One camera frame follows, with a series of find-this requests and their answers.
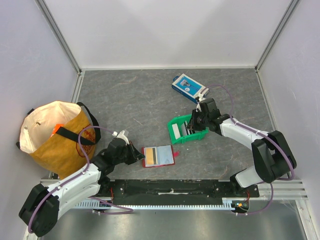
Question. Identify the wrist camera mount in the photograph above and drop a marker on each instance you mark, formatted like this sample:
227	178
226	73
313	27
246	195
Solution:
122	135
201	95

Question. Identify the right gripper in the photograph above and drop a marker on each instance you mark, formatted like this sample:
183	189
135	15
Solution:
195	121

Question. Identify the red card holder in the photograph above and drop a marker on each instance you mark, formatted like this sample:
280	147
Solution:
165	156

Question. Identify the brown paper tote bag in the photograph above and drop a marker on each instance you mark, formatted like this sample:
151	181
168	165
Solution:
68	150

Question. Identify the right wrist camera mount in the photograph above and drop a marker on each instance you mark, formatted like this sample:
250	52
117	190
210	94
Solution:
201	95

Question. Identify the white credit card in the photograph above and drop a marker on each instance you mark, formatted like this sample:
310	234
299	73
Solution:
176	131

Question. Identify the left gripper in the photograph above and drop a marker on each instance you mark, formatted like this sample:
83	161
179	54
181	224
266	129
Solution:
135	155

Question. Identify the orange item in bag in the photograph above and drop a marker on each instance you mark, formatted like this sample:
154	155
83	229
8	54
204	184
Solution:
56	128

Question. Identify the grey slotted cable duct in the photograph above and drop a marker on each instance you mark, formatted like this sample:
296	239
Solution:
222	204

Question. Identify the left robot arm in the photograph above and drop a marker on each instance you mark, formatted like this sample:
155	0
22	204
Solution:
45	205

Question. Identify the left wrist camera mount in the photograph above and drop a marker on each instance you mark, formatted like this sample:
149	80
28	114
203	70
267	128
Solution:
122	135

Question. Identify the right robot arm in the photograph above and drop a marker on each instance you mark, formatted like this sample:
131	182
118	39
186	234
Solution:
272	156

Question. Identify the blue white product box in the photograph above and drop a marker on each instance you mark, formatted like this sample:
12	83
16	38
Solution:
187	86

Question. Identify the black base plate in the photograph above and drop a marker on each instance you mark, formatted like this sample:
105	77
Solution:
120	188

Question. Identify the gold credit card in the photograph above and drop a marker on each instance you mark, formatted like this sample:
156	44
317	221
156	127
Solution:
150	156

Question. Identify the green plastic bin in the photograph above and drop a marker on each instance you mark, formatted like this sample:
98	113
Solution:
186	135

